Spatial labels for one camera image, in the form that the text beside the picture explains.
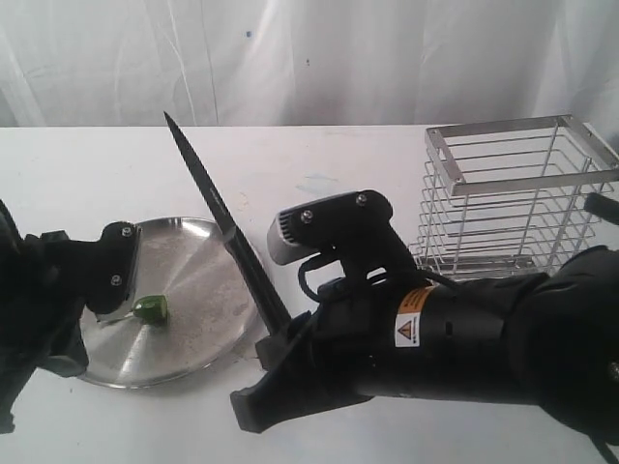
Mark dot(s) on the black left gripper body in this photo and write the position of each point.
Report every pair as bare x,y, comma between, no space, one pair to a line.
53,303

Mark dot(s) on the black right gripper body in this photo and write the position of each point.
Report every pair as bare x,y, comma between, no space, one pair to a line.
350,349

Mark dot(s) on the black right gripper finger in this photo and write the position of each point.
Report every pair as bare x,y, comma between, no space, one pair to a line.
303,386
272,351

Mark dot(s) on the black kitchen knife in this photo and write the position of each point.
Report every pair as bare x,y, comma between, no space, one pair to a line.
269,304

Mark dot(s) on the green vegetable with stem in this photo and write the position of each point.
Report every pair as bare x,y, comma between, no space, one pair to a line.
149,310

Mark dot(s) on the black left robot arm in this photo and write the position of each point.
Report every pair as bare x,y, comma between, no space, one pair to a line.
15,373

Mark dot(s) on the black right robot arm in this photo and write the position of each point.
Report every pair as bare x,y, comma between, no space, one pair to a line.
550,341

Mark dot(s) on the round steel plate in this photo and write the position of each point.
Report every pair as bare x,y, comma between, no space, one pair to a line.
210,309

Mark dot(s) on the white backdrop curtain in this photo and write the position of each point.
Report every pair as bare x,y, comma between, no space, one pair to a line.
275,63

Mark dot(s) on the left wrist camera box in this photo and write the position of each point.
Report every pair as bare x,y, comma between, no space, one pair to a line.
114,270

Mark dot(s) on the wire metal utensil rack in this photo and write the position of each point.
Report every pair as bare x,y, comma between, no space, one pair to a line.
506,198

